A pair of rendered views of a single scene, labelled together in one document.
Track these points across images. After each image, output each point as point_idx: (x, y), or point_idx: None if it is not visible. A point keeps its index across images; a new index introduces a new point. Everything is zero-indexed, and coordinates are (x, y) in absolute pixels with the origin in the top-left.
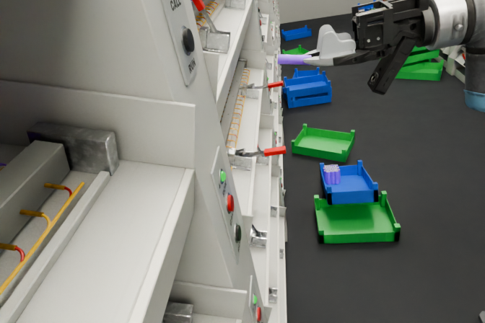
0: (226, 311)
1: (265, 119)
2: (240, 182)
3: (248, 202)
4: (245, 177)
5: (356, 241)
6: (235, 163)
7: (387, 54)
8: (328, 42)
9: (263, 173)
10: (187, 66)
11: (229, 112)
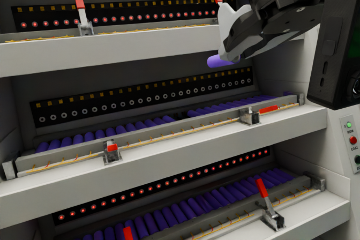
0: None
1: (337, 181)
2: (82, 167)
3: (51, 181)
4: (91, 167)
5: None
6: (104, 154)
7: (283, 4)
8: (223, 20)
9: (255, 234)
10: None
11: (178, 121)
